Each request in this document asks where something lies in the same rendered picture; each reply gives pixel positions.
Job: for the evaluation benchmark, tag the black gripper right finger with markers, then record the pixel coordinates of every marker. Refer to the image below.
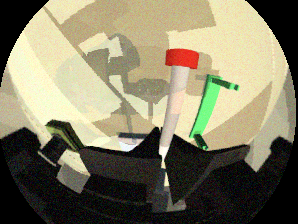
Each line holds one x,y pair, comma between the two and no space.
187,166

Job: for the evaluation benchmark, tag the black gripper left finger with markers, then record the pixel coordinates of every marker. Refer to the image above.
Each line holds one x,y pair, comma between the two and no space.
142,165

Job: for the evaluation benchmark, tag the white tapered pin with red cap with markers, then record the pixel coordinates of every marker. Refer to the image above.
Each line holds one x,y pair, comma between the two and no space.
181,60

